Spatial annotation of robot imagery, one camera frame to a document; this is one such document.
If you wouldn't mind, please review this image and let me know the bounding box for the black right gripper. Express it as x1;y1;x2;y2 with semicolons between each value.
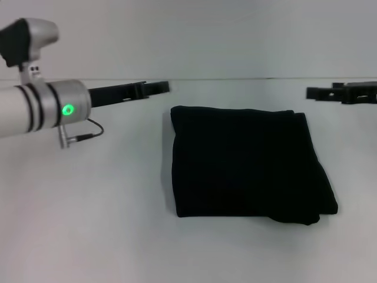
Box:
305;82;377;105

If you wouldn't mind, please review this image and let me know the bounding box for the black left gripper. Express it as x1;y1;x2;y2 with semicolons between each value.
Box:
87;80;171;108

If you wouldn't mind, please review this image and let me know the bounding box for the black shirt with FREE print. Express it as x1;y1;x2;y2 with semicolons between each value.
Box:
170;105;339;226

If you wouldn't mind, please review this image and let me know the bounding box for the left arm cable with plug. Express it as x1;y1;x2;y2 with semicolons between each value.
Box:
58;117;105;150

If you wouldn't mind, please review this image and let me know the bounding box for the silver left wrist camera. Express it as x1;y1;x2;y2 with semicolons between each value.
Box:
0;18;60;86

